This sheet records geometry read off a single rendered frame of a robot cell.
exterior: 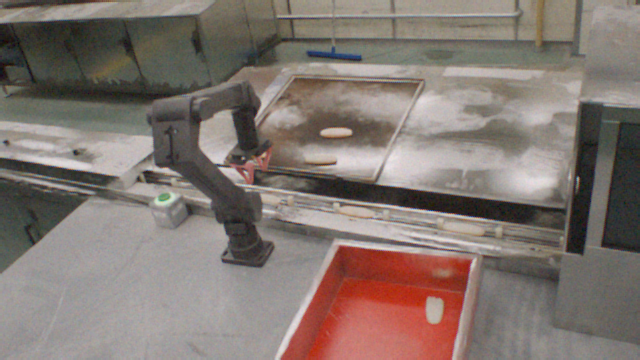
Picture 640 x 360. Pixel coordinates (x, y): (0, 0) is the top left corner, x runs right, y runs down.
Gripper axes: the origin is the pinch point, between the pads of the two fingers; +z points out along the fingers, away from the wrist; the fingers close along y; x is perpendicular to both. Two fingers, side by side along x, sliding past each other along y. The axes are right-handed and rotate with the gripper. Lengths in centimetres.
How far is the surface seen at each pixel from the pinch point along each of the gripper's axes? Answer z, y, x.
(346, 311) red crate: 11, -30, -39
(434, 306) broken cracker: 10, -24, -57
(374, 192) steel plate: 10.9, 14.7, -28.3
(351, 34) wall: 83, 370, 141
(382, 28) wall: 77, 370, 108
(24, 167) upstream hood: 5, -9, 94
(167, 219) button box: 7.8, -16.5, 21.5
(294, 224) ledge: 7.7, -8.9, -15.5
